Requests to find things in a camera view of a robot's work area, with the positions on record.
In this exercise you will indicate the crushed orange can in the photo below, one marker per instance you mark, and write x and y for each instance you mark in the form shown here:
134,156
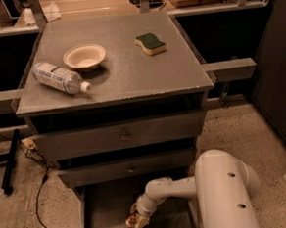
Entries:
132,221

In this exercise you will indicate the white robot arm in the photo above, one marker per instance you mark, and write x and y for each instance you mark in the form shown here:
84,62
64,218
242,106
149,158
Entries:
222,184

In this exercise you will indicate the open bottom grey drawer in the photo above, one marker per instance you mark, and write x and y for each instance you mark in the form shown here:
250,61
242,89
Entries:
108,204

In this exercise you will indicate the middle grey drawer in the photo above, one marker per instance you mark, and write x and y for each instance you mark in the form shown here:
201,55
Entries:
114,170

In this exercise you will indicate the top grey drawer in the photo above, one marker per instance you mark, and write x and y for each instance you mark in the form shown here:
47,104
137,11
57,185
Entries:
134,133

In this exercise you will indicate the grey drawer cabinet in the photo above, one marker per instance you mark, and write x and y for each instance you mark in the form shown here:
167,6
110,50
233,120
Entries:
128,84

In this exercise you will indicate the white paper on counter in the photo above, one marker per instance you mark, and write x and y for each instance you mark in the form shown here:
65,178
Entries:
51,12

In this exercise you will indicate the cream plug on floor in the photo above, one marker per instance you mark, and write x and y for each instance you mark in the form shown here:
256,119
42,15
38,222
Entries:
28,142

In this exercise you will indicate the black metal bar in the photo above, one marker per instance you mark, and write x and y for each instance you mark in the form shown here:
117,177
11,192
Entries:
6,185

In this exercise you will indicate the clear plastic water bottle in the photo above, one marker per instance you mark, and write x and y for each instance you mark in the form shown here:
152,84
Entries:
60,78

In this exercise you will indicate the white paper bowl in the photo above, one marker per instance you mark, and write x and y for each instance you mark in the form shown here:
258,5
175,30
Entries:
85,57

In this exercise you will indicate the green yellow sponge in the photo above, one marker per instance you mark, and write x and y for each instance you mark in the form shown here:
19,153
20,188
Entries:
150,44

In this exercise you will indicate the grey side rail left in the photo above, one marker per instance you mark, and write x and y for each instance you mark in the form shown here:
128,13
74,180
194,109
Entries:
7,100

